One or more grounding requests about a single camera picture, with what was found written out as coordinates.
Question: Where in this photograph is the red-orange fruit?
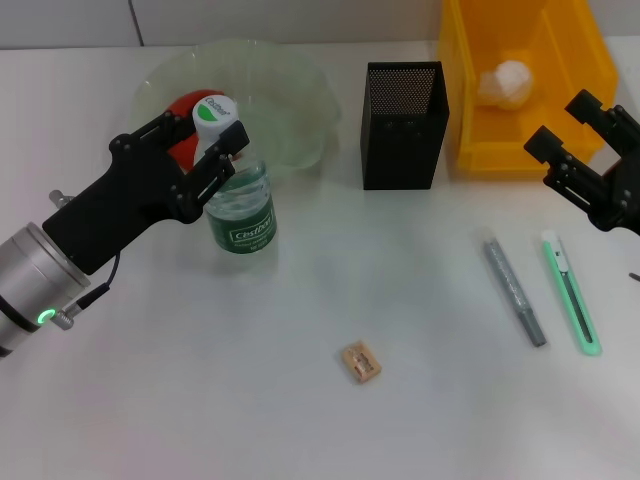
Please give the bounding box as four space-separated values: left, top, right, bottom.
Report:
167 89 226 174

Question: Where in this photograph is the grey pen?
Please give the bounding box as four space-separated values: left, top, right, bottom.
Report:
482 239 547 349

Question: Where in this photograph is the yellow plastic bin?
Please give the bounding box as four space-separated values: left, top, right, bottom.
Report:
437 0 620 174

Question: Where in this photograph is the green glass fruit plate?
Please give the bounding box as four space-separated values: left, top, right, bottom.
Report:
130 40 344 174

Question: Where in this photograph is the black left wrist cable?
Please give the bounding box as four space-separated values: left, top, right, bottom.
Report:
54 252 121 331

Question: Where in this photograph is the white paper ball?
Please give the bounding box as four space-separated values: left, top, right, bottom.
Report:
478 59 534 109

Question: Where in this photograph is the green label water bottle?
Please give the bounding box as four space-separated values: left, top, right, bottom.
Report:
191 92 279 256

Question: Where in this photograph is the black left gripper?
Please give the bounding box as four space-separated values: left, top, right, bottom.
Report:
42 110 250 275

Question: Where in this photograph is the black mesh pen holder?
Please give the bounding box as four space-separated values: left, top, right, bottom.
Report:
359 60 450 192

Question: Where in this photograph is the green utility knife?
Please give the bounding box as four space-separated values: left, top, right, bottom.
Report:
540 229 604 357

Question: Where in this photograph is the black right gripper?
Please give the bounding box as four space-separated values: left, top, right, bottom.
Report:
523 89 640 232

